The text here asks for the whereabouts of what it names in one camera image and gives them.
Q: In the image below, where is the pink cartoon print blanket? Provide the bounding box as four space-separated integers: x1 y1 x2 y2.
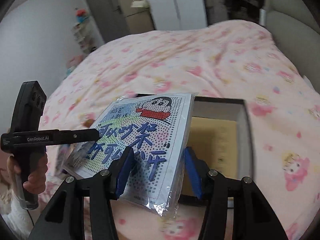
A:
40 20 319 239

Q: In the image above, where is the small beige fridge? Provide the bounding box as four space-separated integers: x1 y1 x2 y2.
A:
119 0 155 34

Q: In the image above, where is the white shelf with toys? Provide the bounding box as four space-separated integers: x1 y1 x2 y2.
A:
71 7 97 56

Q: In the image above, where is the cartoon diamond painting kit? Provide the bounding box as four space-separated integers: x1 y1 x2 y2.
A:
63 93 195 216

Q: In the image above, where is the grey upholstered headboard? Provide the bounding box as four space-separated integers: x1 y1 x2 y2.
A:
263 0 319 92

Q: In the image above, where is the grey door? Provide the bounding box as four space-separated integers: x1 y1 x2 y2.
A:
86 0 130 43

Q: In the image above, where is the person's left hand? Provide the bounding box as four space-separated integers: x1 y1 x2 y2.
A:
7 153 48 197

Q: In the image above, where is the black cardboard storage box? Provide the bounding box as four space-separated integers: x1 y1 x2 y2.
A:
134 93 254 207

